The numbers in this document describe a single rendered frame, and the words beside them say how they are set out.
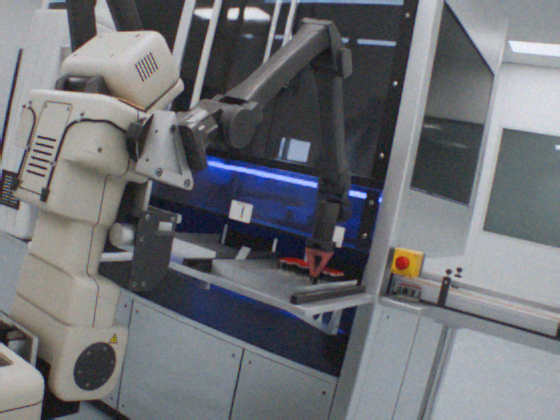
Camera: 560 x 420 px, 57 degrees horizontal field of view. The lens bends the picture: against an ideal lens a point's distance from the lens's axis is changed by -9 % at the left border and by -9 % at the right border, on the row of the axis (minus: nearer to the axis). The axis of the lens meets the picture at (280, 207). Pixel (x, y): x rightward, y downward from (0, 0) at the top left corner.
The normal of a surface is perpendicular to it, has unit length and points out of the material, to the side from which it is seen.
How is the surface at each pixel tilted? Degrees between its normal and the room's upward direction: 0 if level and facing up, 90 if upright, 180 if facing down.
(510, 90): 90
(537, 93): 90
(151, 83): 90
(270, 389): 90
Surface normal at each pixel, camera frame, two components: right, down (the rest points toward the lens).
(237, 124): 0.82, 0.28
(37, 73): -0.41, -0.04
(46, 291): -0.52, -0.21
